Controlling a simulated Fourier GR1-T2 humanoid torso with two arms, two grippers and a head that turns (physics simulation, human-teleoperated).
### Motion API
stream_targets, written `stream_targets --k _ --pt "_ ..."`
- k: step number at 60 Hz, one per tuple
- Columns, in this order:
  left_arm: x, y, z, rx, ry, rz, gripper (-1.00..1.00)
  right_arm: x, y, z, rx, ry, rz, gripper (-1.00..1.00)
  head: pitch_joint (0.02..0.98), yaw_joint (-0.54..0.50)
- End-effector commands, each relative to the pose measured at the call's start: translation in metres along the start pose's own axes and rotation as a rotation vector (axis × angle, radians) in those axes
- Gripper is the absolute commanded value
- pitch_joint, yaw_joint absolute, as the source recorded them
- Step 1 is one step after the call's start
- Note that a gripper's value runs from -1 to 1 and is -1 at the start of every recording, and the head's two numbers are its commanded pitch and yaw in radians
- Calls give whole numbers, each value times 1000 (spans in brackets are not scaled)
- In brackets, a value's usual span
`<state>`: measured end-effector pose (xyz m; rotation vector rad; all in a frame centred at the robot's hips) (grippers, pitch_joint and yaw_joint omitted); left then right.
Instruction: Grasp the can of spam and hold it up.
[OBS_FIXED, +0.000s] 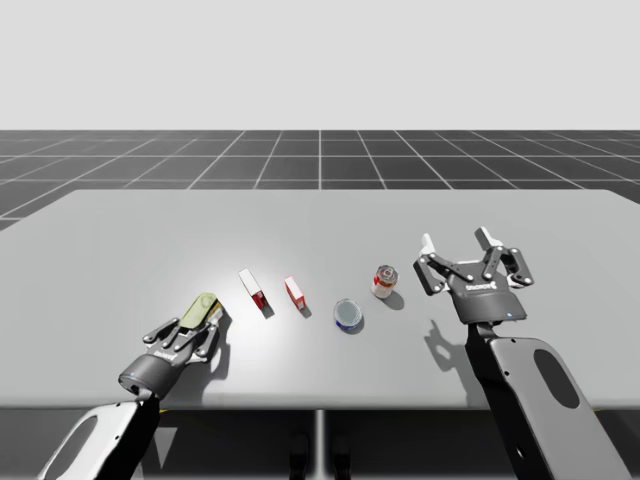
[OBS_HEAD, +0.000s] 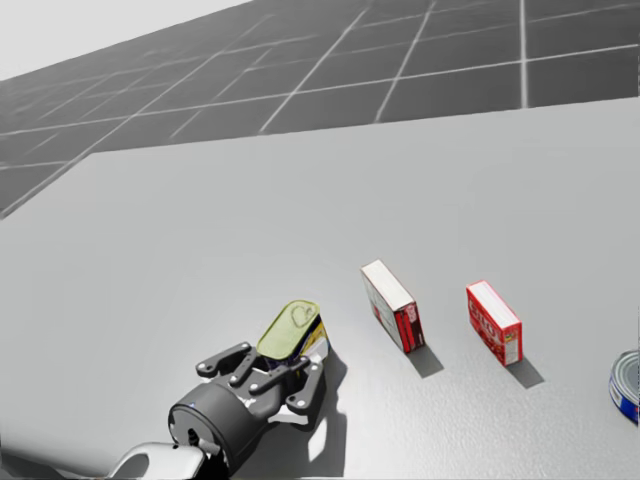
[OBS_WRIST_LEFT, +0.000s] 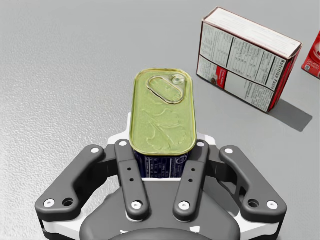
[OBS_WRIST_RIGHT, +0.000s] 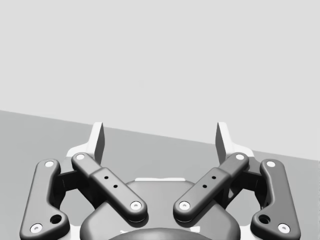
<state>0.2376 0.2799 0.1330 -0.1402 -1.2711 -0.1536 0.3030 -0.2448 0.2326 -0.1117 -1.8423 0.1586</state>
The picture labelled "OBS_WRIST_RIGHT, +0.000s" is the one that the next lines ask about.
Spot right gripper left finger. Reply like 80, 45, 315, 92
19, 121, 148, 240

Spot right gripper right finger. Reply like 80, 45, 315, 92
172, 121, 302, 240

